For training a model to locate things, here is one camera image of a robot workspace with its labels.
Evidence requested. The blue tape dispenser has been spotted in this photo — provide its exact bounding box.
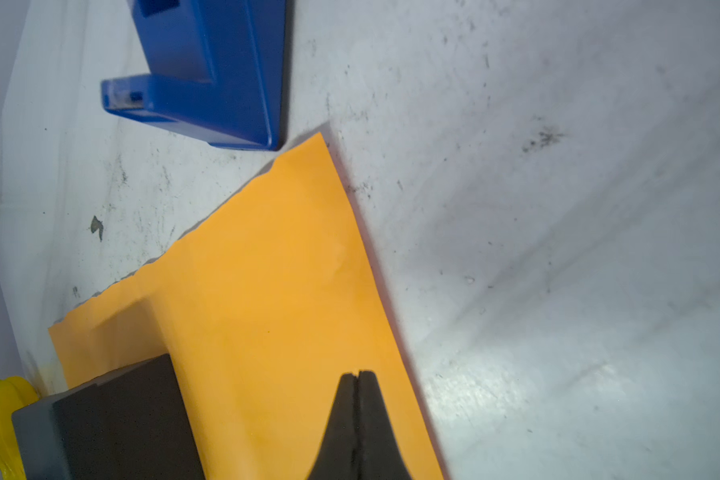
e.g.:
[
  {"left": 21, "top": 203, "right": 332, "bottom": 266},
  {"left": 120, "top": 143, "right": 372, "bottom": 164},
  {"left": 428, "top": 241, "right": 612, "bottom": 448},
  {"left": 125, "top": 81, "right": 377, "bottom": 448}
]
[{"left": 101, "top": 0, "right": 289, "bottom": 151}]

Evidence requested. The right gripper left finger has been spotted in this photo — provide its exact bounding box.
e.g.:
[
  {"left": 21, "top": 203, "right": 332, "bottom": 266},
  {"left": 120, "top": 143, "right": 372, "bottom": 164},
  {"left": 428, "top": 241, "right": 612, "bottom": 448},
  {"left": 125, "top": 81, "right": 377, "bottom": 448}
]
[{"left": 308, "top": 373, "right": 359, "bottom": 480}]

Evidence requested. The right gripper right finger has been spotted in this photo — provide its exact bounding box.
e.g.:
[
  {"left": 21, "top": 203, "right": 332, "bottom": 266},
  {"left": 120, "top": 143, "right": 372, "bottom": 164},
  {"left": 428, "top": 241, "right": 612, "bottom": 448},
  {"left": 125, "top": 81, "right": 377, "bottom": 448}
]
[{"left": 356, "top": 371, "right": 412, "bottom": 480}]

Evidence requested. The dark blue gift box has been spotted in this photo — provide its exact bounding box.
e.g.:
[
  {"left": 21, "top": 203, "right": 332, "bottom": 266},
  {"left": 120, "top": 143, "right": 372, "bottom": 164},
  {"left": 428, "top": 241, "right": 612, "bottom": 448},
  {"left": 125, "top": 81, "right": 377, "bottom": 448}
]
[{"left": 11, "top": 354, "right": 204, "bottom": 479}]

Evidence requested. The yellow banana right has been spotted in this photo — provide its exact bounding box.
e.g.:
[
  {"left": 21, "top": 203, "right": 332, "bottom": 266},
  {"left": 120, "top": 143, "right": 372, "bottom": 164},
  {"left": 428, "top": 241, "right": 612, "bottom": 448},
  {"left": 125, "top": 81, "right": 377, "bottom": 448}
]
[{"left": 0, "top": 376, "right": 39, "bottom": 479}]

